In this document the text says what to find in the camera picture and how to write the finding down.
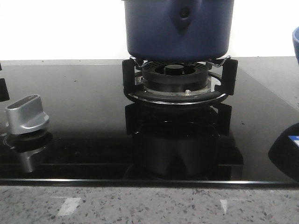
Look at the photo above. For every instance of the dark blue cooking pot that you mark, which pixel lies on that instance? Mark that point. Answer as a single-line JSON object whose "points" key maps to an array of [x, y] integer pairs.
{"points": [[178, 30]]}

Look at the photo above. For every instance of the light blue plastic bowl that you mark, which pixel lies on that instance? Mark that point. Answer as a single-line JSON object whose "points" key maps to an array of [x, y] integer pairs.
{"points": [[295, 40]]}

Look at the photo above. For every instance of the black pot support grate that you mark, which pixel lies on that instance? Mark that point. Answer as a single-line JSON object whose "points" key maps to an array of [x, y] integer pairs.
{"points": [[221, 71]]}

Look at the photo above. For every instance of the black left pot support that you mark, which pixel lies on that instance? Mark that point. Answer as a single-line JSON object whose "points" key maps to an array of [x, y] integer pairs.
{"points": [[4, 95]]}

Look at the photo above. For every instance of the black round gas burner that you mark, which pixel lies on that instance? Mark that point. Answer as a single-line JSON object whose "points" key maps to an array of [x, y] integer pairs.
{"points": [[174, 79]]}

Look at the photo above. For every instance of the black glass stove top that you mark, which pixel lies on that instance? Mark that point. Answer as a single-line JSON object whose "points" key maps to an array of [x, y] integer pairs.
{"points": [[96, 136]]}

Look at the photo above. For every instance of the silver stove control knob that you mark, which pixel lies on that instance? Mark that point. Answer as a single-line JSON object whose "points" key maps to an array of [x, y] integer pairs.
{"points": [[26, 115]]}

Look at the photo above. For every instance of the blue white stove label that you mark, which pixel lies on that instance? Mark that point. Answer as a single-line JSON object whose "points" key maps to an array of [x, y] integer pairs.
{"points": [[294, 139]]}

